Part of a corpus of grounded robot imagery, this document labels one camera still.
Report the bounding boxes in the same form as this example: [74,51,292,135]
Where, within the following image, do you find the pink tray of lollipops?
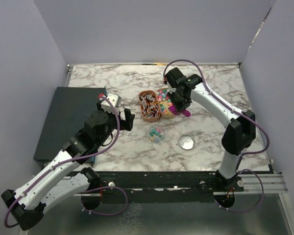
[138,90,161,122]

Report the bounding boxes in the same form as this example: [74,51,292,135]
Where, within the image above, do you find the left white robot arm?
[1,101,135,231]

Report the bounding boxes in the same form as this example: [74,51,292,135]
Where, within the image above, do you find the dark blue box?
[33,87,106,167]

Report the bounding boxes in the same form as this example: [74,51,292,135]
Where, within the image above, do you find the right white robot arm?
[164,68,256,191]

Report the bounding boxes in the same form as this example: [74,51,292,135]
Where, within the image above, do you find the clear glass jar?
[147,124,165,143]

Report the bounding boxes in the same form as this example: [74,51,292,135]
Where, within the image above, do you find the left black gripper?
[97,102,134,147]

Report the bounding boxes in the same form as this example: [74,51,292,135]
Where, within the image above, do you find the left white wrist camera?
[101,93,122,113]

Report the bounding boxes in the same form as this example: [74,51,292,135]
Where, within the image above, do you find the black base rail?
[97,171,244,203]

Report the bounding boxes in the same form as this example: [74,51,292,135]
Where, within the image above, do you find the aluminium extrusion rail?
[239,174,288,193]

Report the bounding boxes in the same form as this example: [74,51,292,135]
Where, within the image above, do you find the silver jar lid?
[178,134,195,150]

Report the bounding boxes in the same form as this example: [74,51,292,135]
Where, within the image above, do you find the purple plastic scoop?
[168,105,191,117]

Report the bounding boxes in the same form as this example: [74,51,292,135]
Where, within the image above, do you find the tan tray of star candies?
[156,88,175,119]

